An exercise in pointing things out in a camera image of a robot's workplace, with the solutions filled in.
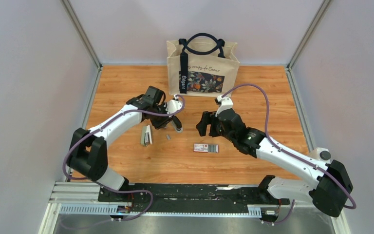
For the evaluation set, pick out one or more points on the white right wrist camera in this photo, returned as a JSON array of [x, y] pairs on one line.
[[224, 103]]

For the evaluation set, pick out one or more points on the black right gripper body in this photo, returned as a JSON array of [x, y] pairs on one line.
[[215, 129]]

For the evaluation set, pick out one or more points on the small grey-green stapler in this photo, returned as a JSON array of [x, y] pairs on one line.
[[146, 136]]

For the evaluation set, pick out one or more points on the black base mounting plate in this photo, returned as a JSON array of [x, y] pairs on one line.
[[192, 198]]

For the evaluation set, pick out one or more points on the aluminium frame rail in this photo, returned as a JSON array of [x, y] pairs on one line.
[[82, 198]]

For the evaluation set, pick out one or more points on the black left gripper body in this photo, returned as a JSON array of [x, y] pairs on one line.
[[159, 121]]

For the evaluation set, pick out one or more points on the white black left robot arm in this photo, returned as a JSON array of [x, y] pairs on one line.
[[88, 153]]

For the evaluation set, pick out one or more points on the red white staple box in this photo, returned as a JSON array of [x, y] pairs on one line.
[[206, 148]]

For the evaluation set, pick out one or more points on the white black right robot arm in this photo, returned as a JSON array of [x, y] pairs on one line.
[[326, 184]]

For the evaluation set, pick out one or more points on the white box with black knob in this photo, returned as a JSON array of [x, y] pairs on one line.
[[320, 154]]

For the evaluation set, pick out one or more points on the beige floral tote bag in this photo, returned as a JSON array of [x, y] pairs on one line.
[[202, 66]]

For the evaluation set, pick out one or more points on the grey and black stapler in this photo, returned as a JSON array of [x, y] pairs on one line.
[[177, 124]]

